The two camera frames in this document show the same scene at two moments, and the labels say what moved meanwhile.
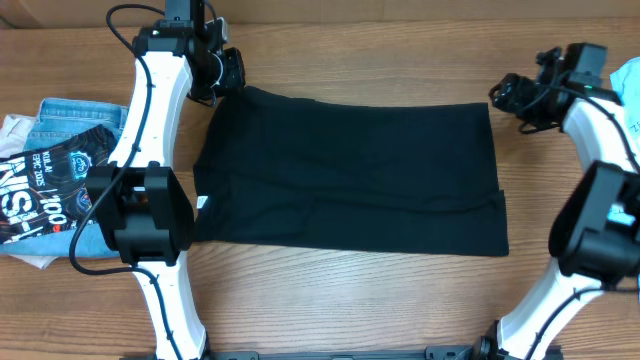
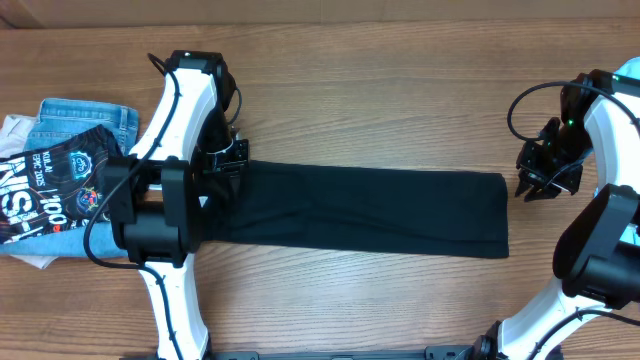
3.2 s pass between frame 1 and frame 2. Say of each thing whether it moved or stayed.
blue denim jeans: stayed
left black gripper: moved
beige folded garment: stayed
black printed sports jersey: stayed
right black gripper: moved
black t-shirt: moved
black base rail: stayed
